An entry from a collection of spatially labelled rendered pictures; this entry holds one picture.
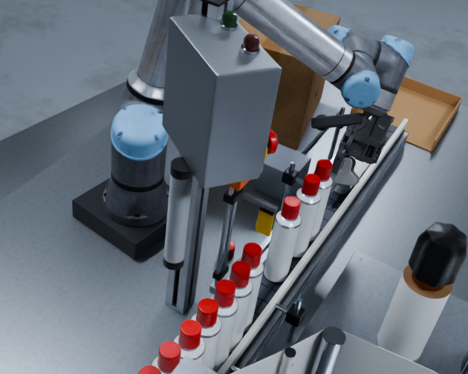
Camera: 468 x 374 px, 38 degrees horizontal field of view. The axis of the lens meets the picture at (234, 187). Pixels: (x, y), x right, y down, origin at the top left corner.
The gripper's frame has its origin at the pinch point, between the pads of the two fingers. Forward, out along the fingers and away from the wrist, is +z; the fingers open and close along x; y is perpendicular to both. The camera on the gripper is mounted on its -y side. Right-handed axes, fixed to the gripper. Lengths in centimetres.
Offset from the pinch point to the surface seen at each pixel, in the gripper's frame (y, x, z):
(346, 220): 5.4, 6.9, 6.5
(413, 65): -37, 280, -50
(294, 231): 1.9, -24.4, 7.1
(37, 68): -199, 149, 26
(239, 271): 0.5, -45.2, 12.7
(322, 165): -0.3, -13.9, -5.4
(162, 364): 0, -63, 25
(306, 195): -0.1, -17.8, 0.9
